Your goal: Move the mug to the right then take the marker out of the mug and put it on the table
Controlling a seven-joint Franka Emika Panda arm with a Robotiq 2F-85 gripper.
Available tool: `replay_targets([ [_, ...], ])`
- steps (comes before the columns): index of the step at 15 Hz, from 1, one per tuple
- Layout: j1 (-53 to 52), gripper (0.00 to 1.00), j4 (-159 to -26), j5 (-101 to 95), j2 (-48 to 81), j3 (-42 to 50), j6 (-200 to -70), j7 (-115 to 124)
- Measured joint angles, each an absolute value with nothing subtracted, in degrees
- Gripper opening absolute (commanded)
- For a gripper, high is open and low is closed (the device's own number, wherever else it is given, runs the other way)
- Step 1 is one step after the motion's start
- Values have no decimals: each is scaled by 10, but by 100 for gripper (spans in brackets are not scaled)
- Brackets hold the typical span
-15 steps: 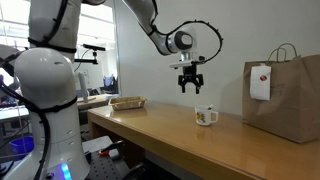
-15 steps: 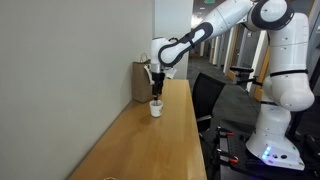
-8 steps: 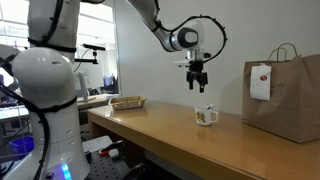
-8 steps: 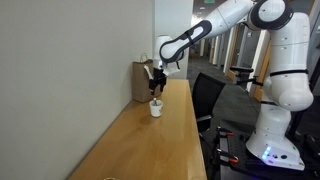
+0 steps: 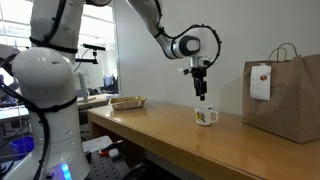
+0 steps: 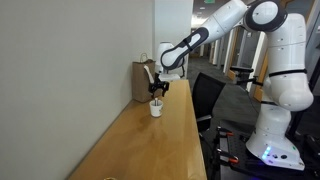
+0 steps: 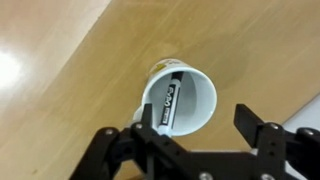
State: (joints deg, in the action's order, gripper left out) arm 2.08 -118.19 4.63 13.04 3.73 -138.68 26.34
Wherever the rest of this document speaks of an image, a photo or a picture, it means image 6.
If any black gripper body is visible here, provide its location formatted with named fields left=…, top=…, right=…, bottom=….
left=150, top=80, right=169, bottom=92

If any black office chair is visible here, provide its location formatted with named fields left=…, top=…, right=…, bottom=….
left=191, top=72, right=226, bottom=134

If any white paper receipt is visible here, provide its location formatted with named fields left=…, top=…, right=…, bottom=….
left=143, top=64, right=155, bottom=84

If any narrow wooden door frame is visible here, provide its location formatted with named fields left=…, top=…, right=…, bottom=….
left=227, top=28, right=240, bottom=81

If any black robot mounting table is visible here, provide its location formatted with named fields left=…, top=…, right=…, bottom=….
left=213, top=119, right=320, bottom=180

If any orange black clamp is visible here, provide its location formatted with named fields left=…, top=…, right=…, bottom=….
left=216, top=148, right=240, bottom=164
left=216, top=125, right=235, bottom=138

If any black swivel chair armrest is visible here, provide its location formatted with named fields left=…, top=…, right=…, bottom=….
left=229, top=65, right=263, bottom=93

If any white printed mug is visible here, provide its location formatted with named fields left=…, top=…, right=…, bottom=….
left=149, top=99, right=165, bottom=118

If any brown paper bag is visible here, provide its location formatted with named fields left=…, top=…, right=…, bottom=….
left=132, top=52, right=163, bottom=104

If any wide wooden door frame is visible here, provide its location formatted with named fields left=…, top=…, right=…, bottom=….
left=253, top=53, right=270, bottom=103

